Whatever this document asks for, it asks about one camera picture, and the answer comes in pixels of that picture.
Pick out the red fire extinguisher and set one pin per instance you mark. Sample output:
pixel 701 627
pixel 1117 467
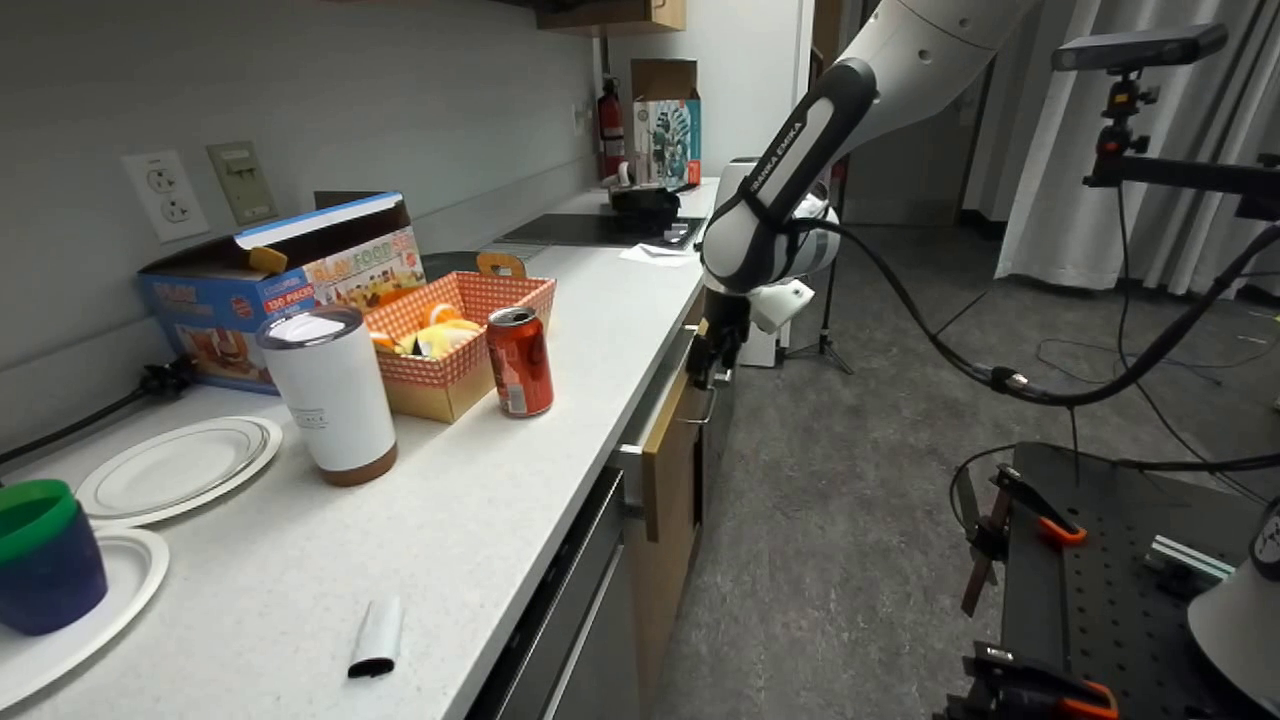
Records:
pixel 608 130

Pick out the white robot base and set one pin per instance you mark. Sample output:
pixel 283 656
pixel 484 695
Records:
pixel 1241 627

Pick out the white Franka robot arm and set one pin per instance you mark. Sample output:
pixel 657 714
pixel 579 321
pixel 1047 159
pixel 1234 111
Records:
pixel 855 105

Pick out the black stovetop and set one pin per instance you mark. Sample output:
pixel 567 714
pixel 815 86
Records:
pixel 573 230

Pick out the tall printed carton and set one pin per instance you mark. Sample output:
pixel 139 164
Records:
pixel 664 125

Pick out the wooden upper cabinet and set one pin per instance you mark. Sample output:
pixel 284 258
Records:
pixel 615 14

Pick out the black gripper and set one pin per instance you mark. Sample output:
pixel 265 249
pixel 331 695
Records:
pixel 727 321

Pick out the grey wall switch plate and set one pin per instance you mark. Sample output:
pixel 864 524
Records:
pixel 242 181

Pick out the red checkered cardboard box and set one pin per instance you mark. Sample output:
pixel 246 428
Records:
pixel 453 374

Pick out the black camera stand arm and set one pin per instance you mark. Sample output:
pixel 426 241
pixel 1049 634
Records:
pixel 1172 168

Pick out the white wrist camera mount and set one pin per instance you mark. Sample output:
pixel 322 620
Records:
pixel 780 303

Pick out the white tumbler with brown base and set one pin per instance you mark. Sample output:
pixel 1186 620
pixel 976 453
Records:
pixel 332 401

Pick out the black perforated table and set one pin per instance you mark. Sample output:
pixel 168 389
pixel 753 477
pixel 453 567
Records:
pixel 1105 600

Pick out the blue cup with green rim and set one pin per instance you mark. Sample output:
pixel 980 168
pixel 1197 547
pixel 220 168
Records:
pixel 47 561

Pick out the red soda can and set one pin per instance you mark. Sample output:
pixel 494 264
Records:
pixel 520 361

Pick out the black pot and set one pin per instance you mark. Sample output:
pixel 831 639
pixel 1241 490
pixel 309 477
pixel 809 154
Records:
pixel 647 200

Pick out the white curtain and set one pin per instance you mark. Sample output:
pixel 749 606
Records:
pixel 1147 200

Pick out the yellow plush toy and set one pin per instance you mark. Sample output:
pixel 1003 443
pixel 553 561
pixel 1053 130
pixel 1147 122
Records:
pixel 440 335

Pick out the black camera on stand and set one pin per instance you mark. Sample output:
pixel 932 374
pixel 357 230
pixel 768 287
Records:
pixel 1141 45

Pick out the blue cardboard box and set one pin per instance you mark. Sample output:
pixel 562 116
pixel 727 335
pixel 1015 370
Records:
pixel 254 287

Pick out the white wall outlet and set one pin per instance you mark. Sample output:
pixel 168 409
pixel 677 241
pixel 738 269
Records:
pixel 167 192

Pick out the white drawer with wooden front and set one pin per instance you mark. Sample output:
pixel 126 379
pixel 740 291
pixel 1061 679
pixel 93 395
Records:
pixel 664 443

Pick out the dark steel dishwasher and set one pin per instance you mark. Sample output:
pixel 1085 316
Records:
pixel 573 627

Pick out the small white marker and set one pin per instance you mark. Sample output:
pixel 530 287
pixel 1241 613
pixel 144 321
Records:
pixel 378 639

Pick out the white plate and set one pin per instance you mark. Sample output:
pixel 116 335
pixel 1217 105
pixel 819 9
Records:
pixel 126 584
pixel 183 467

